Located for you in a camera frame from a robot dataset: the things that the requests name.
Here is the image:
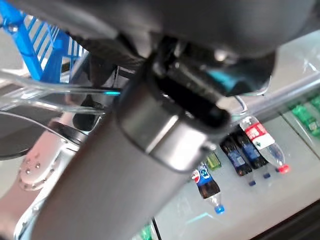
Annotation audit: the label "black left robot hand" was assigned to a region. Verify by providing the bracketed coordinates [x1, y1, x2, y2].
[4, 0, 316, 240]

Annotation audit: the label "blue plastic shopping basket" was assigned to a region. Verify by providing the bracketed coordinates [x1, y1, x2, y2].
[0, 0, 123, 118]

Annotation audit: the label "green drink can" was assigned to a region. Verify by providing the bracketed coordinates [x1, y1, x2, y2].
[205, 152, 224, 172]

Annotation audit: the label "green plastic bottle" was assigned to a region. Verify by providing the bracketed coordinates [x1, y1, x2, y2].
[139, 223, 158, 240]

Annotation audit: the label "silver left robot leg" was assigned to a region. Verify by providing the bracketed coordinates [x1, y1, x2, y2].
[13, 139, 86, 240]

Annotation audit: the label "half empty blue label bottle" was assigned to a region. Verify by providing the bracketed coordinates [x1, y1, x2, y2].
[190, 162, 225, 216]

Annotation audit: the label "cola bottle blue label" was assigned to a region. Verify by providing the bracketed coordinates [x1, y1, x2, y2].
[219, 136, 257, 187]
[234, 130, 272, 180]

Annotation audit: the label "water bottle red label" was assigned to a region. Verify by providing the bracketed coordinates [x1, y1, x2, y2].
[239, 115, 291, 175]

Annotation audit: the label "green packets on shelf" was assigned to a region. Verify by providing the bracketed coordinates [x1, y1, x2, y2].
[290, 102, 320, 138]

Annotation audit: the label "black shelf with clear rail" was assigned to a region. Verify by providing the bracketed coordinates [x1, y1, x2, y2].
[251, 199, 320, 240]
[232, 73, 320, 123]

